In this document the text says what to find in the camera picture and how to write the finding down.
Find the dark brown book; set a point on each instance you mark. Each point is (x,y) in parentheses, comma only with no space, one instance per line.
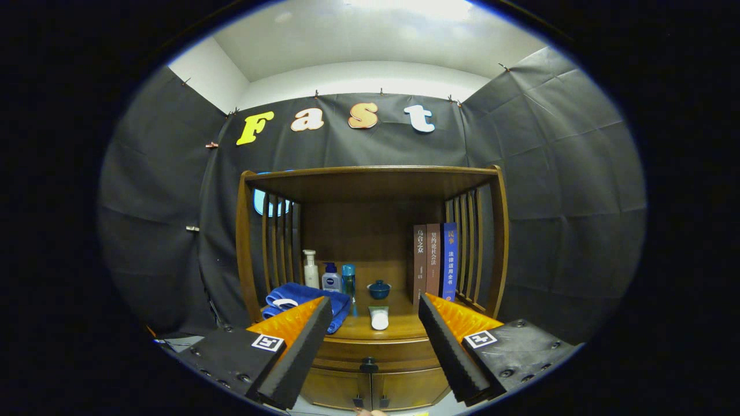
(420,260)

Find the white bottle with blue cap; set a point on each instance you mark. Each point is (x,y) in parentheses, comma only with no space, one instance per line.
(331,281)

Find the blue lidded teacup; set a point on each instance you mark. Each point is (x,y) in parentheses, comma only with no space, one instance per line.
(379,290)

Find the wooden countertop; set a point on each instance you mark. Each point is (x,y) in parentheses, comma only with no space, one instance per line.
(404,326)

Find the wooden cabinet door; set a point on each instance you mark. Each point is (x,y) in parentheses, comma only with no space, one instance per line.
(410,390)
(335,390)

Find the white pump bottle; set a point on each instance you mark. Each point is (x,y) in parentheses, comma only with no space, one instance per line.
(311,274)

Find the wooden cabinet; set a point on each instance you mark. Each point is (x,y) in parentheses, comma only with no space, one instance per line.
(370,231)

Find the clear teal bottle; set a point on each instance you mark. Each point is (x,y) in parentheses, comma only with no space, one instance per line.
(348,280)

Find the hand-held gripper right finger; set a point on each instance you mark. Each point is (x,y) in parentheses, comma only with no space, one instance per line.
(451,355)

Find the blue folded towel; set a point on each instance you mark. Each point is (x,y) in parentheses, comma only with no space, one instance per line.
(341,303)

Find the reddish brown book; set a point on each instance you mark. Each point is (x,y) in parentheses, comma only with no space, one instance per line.
(433,257)

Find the white tube with green cap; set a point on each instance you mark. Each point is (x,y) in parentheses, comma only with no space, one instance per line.
(379,319)

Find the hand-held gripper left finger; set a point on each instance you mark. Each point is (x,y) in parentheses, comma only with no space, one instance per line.
(300,358)

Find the wooden drawer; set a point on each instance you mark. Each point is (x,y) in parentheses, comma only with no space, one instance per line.
(341,352)

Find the blue book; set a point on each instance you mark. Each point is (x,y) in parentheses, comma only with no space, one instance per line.
(449,257)

